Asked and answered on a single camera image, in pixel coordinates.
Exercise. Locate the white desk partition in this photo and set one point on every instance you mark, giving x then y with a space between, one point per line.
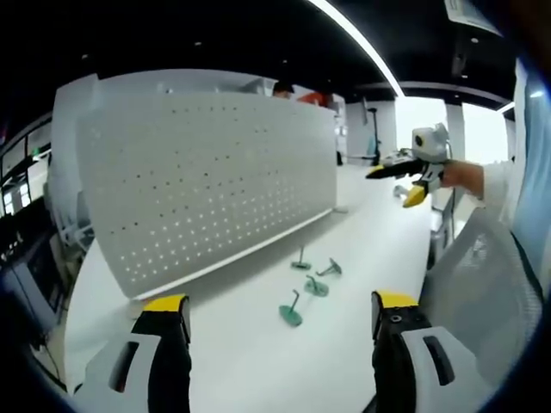
73 125

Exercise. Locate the ceiling light strip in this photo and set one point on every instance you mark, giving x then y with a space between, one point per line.
366 47

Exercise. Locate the black stand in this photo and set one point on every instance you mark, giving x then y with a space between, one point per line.
373 133

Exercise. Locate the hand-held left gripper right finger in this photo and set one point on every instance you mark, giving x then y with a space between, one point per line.
394 370

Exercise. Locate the green hook assembly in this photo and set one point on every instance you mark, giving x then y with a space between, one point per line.
317 289
335 269
300 265
292 315

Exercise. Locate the dark monitor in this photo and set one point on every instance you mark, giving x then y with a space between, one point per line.
34 266

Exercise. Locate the person's right hand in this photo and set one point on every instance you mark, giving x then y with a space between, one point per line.
465 178

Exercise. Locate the white perforated mounting plate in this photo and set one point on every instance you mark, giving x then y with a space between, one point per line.
206 180

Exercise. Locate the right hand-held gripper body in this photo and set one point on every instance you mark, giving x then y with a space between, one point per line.
428 144

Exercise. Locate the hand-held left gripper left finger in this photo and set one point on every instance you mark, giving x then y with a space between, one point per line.
170 365

